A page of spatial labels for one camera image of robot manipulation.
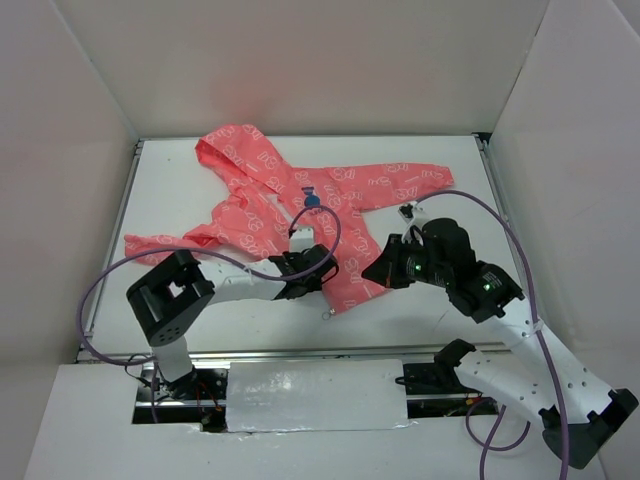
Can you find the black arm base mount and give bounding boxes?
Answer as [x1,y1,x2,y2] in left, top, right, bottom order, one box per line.
[395,363,466,395]

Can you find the pink bear print jacket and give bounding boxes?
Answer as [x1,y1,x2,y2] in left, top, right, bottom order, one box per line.
[124,125,454,313]

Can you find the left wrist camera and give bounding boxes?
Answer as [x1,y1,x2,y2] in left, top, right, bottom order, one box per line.
[289,226,315,253]

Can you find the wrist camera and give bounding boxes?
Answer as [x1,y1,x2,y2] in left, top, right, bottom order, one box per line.
[289,226,315,253]
[398,201,429,237]

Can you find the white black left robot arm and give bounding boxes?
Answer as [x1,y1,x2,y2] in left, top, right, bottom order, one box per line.
[126,245,339,400]

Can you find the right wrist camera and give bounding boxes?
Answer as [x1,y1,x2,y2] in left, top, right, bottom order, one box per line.
[398,201,429,237]

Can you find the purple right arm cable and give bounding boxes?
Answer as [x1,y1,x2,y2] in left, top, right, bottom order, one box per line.
[409,188,571,480]

